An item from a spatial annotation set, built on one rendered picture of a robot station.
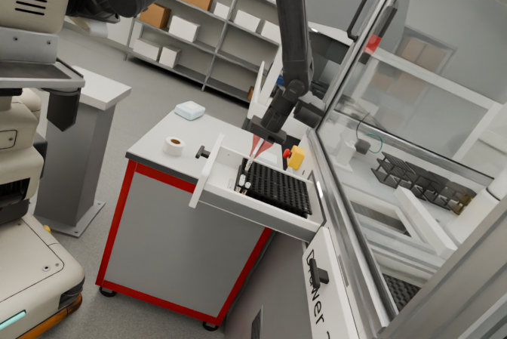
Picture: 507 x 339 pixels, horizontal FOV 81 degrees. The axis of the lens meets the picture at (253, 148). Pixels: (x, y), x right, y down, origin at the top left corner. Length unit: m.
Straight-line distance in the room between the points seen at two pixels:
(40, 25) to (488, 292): 0.85
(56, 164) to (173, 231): 0.71
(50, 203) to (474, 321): 1.70
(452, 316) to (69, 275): 1.16
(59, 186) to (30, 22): 1.07
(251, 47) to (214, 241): 4.15
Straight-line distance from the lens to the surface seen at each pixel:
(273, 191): 0.85
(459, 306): 0.45
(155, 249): 1.28
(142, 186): 1.13
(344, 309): 0.61
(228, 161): 1.00
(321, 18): 1.59
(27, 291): 1.27
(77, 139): 1.56
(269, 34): 4.62
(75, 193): 1.71
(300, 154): 1.18
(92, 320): 1.54
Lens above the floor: 1.30
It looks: 22 degrees down
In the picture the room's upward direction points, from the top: 25 degrees clockwise
